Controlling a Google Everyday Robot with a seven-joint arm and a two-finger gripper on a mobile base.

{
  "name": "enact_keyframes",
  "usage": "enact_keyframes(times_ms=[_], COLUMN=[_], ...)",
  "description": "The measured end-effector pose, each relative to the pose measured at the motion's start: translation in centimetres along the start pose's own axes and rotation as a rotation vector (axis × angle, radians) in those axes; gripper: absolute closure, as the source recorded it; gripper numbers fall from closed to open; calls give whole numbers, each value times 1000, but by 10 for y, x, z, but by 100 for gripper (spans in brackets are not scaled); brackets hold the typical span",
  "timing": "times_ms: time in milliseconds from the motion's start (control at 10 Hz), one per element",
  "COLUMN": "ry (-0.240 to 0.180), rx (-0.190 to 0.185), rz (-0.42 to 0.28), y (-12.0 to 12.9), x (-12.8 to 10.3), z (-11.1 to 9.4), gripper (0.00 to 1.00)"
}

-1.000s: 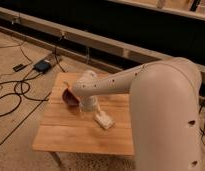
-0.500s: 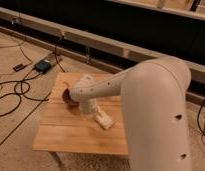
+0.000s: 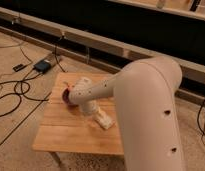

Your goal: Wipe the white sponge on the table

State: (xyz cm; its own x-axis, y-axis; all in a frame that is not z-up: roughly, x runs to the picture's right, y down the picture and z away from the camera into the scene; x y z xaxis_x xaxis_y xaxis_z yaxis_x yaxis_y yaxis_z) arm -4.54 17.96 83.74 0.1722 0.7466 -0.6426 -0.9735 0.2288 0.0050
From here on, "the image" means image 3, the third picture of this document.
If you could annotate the small black device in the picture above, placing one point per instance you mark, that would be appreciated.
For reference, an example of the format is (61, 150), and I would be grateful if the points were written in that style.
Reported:
(19, 67)

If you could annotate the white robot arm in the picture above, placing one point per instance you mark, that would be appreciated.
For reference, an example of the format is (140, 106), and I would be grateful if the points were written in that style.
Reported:
(144, 97)

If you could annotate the dark purple bowl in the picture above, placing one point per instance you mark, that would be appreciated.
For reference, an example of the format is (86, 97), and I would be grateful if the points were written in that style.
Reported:
(65, 97)

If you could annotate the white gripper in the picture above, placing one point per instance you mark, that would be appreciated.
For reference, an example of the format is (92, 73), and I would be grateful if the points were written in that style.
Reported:
(90, 107)

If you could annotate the black power adapter box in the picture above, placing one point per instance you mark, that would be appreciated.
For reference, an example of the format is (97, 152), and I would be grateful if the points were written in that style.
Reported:
(42, 66)

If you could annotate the wooden table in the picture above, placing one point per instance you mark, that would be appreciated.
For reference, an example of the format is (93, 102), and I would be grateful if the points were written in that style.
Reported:
(66, 129)

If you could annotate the white sponge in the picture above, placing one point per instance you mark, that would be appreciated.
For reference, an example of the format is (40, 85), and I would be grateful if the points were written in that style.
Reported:
(104, 121)

